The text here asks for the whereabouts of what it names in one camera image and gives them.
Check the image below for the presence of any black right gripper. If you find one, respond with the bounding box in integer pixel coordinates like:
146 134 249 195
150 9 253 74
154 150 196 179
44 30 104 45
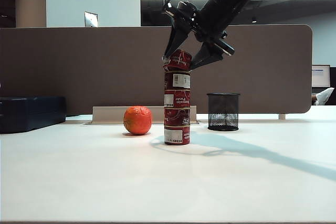
161 2 236 71

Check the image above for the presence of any red tomato paste can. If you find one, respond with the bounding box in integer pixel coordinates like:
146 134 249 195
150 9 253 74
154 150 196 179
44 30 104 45
164 108 191 127
164 126 191 146
164 89 191 109
162 49 193 72
164 70 191 90

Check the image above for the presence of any black mesh pen holder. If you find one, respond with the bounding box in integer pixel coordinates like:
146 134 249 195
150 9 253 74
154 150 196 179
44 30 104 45
206 92 241 132

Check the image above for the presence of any orange ball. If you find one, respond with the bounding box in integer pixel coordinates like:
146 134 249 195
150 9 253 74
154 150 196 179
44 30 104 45
123 105 153 136

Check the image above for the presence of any brown desk partition panel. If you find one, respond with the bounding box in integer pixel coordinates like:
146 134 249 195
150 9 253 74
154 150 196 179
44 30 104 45
0 24 313 116

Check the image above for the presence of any computer monitor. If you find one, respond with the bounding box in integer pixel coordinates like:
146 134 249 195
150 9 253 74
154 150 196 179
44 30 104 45
311 64 331 88

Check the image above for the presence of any person in white shirt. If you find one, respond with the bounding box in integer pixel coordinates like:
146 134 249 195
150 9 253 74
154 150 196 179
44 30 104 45
311 87 335 106

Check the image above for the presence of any dark blue box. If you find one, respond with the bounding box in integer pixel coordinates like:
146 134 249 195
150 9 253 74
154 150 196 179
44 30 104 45
0 95 67 134

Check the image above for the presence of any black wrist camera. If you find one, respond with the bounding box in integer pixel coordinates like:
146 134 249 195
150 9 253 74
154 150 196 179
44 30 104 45
177 1 198 17

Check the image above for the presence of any metal wall plate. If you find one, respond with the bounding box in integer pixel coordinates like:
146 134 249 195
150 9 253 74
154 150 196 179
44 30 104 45
84 11 99 28

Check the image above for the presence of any beige desk cable flap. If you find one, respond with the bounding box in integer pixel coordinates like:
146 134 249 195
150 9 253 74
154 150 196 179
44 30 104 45
78 105 201 126

